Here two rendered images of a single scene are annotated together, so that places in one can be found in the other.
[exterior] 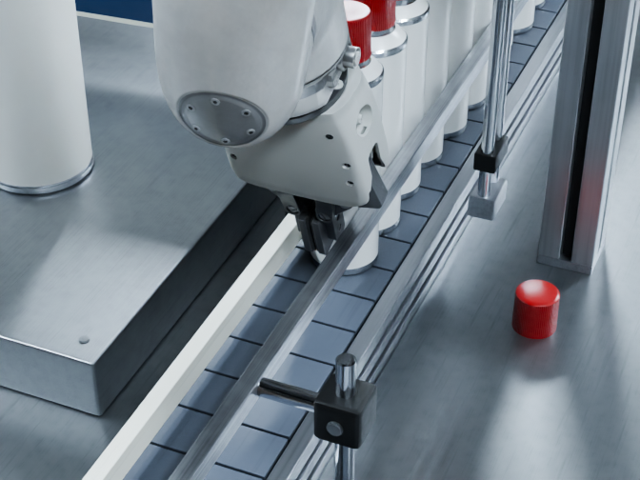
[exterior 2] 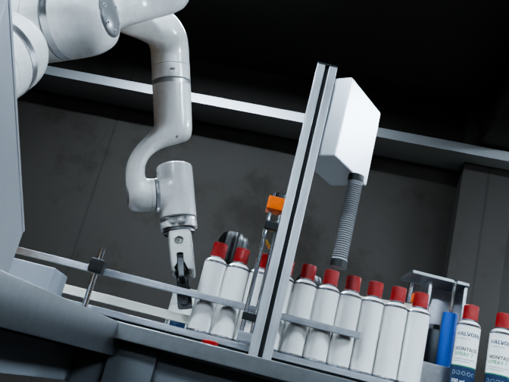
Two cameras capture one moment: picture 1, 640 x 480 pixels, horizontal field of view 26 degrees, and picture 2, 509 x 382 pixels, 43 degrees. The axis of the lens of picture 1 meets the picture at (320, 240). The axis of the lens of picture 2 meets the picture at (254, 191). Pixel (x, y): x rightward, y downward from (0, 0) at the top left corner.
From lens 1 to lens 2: 159 cm
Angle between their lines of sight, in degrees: 84
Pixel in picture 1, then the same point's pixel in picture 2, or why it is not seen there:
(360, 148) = (173, 246)
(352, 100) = (176, 231)
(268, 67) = (128, 175)
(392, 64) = (231, 270)
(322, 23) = (167, 195)
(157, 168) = not seen: hidden behind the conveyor
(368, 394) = (99, 258)
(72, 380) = not seen: hidden behind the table
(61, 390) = not seen: hidden behind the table
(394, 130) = (226, 295)
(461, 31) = (295, 308)
